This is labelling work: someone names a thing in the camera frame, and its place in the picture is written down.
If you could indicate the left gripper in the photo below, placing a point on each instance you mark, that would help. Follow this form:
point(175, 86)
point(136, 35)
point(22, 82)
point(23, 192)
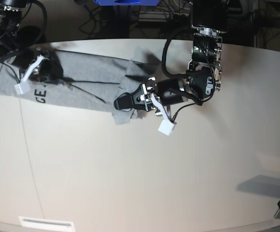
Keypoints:
point(140, 99)

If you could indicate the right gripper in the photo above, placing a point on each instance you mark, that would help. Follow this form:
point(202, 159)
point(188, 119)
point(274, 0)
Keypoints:
point(48, 70)

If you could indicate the grey T-shirt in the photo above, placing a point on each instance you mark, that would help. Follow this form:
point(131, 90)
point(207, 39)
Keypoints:
point(82, 81)

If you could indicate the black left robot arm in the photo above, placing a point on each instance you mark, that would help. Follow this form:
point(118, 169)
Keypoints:
point(203, 75)

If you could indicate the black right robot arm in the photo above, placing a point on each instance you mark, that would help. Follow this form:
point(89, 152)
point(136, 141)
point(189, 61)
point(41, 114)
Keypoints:
point(19, 51)

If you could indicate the blue plastic part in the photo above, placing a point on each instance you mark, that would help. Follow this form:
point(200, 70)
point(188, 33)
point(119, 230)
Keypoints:
point(126, 2)

